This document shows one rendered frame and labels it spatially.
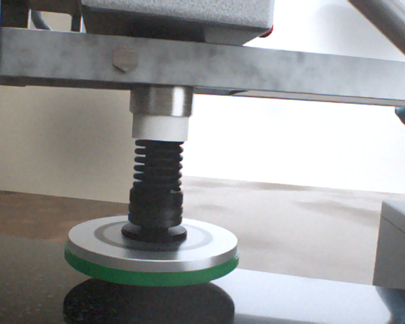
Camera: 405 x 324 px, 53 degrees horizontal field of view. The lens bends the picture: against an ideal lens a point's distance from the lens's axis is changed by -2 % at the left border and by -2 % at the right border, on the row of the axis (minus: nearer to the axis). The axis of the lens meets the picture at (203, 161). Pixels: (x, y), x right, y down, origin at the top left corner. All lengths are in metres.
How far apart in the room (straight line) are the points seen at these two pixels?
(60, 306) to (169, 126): 0.23
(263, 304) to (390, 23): 1.17
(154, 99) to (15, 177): 5.79
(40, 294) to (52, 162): 5.44
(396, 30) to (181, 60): 1.12
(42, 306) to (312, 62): 0.41
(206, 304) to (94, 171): 5.23
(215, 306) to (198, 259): 0.06
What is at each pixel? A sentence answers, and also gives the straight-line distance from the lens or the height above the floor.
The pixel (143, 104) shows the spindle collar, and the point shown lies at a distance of 0.49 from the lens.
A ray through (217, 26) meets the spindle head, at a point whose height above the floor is 1.17.
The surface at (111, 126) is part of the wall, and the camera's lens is 5.55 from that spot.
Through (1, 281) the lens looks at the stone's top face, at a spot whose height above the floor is 0.87.
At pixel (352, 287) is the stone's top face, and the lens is 0.60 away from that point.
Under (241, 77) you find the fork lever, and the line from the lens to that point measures 0.48.
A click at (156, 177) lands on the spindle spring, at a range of 0.49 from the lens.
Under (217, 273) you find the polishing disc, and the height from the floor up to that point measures 0.91.
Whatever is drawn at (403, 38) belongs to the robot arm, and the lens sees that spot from 1.52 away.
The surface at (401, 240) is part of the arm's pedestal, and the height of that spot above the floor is 0.76.
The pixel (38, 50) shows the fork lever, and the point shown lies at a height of 1.13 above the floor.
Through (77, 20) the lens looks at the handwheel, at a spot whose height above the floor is 1.22.
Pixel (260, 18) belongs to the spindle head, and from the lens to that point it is 0.45.
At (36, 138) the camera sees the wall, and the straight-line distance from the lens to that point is 6.03.
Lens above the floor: 1.07
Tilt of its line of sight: 5 degrees down
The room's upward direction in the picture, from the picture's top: 4 degrees clockwise
